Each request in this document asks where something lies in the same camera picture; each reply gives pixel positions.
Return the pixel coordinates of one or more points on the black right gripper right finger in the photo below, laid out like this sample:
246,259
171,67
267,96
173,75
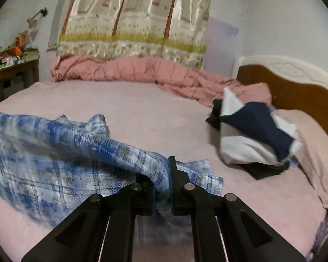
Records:
224,228

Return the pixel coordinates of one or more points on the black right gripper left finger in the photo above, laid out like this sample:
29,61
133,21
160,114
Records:
100,229

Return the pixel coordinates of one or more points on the blue plaid flannel shirt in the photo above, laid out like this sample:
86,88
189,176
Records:
50,167

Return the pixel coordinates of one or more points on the black garment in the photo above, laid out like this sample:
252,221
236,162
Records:
257,170

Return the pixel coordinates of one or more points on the white and navy garment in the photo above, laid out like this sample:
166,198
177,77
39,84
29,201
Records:
250,133

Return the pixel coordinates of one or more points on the pink bed sheet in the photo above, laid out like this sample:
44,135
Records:
144,116

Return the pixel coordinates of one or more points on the pink pillow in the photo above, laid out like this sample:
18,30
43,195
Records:
313,156

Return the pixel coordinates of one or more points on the pink quilted comforter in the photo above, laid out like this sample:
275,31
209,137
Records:
169,76

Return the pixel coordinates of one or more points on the white and brown headboard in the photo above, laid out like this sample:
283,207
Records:
293,83

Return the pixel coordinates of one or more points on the dark wooden side table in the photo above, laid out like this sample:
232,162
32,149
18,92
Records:
21,75

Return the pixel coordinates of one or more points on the orange stuffed toy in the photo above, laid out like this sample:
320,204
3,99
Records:
14,50

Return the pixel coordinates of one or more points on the tree print curtain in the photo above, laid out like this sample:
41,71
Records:
108,29

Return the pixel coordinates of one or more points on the wall hook with hanging item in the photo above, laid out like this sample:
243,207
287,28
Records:
33,21

